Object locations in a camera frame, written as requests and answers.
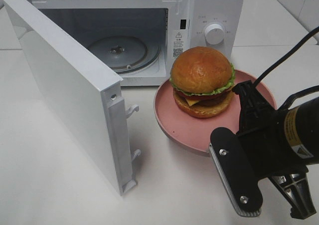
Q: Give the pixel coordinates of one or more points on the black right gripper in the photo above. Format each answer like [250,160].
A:
[277,148]

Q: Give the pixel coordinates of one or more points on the burger with lettuce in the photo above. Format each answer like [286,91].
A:
[202,79]

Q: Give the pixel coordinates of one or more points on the white microwave door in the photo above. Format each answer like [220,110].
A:
[80,89]

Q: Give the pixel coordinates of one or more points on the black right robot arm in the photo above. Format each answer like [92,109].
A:
[313,106]

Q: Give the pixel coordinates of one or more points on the upper white microwave knob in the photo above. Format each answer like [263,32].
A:
[214,33]

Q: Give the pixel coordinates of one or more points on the white microwave oven body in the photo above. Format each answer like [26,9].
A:
[175,25]

